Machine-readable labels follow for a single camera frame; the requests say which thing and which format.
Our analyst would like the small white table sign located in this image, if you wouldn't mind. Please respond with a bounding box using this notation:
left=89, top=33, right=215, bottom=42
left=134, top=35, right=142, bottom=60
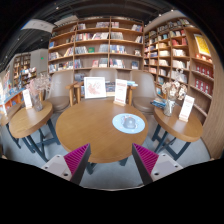
left=21, top=88, right=34, bottom=110
left=178, top=94, right=196, bottom=123

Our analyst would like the brown padded wooden armchair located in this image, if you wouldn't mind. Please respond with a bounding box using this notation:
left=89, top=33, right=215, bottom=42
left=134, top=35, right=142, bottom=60
left=128, top=69, right=161, bottom=116
left=73, top=67, right=134, bottom=101
left=46, top=69, right=78, bottom=114

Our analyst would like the white hanging ceiling panel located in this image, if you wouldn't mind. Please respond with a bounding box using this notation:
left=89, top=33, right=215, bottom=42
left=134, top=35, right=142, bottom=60
left=20, top=18, right=56, bottom=34

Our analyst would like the stack of dark books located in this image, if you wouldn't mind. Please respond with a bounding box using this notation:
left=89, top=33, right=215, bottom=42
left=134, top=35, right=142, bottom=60
left=149, top=96, right=168, bottom=110

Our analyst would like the curved wooden bookshelf with books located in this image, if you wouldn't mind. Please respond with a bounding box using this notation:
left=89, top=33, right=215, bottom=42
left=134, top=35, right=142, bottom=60
left=143, top=18, right=214, bottom=124

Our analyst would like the glass vase with pink flowers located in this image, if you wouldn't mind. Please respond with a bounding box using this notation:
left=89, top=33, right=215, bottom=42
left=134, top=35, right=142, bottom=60
left=26, top=73, right=51, bottom=113

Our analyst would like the white framed floral picture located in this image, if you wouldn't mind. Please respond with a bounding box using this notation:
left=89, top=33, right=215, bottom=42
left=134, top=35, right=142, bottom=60
left=83, top=76, right=108, bottom=100

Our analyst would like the orange book display stand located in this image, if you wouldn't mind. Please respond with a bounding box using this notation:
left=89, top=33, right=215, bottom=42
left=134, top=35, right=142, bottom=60
left=0, top=69, right=24, bottom=108

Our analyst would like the round light blue mouse pad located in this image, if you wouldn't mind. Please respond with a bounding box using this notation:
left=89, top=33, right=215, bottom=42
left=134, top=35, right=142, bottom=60
left=111, top=112, right=146, bottom=135

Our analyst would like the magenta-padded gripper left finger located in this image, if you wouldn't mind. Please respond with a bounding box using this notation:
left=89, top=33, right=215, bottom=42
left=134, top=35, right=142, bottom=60
left=41, top=143, right=92, bottom=186

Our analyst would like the light blue book stack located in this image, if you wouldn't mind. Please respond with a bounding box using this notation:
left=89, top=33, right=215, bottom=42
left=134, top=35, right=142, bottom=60
left=126, top=79, right=138, bottom=88

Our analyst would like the white sign on wooden stand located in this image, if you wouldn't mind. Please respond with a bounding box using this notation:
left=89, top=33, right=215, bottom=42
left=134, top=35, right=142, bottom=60
left=113, top=78, right=129, bottom=107

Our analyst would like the grey computer mouse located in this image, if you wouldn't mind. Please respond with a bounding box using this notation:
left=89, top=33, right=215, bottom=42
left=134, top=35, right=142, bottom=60
left=122, top=116, right=137, bottom=130

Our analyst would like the wide wooden bookshelf with books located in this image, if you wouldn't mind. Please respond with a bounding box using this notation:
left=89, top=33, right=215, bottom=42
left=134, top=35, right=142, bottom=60
left=47, top=16, right=145, bottom=76

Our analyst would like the round wooden side table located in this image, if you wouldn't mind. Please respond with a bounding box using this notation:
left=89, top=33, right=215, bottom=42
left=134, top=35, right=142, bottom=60
left=151, top=104, right=204, bottom=162
left=8, top=100, right=62, bottom=163
left=0, top=101, right=23, bottom=149

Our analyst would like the small distant wooden bookshelf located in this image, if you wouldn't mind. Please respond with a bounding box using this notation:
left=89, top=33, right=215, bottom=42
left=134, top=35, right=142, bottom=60
left=12, top=52, right=38, bottom=88

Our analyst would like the dark standing book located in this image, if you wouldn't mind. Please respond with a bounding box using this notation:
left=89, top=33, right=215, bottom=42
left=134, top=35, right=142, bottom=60
left=105, top=82, right=116, bottom=98

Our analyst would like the glass vase with pale flowers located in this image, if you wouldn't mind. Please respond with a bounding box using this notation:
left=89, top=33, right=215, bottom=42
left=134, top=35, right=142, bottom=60
left=161, top=79, right=188, bottom=118

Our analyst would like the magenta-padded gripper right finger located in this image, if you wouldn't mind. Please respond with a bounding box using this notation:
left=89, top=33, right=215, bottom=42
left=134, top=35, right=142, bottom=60
left=131, top=143, right=184, bottom=186

